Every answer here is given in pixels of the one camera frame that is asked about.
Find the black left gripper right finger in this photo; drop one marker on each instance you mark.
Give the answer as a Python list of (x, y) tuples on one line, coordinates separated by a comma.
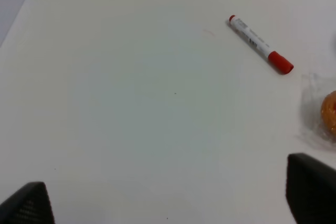
[(310, 189)]

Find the red and white marker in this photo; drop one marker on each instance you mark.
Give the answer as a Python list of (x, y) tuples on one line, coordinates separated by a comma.
[(277, 61)]

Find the wrapped orange tart pastry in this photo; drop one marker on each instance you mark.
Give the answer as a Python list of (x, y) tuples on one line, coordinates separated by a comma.
[(317, 111)]

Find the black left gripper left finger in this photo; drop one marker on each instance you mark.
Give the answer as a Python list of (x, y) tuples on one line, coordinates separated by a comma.
[(29, 204)]

